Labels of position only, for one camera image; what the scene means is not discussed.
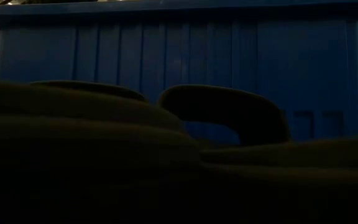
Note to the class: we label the large blue plastic bin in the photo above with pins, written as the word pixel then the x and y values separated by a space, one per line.
pixel 197 53

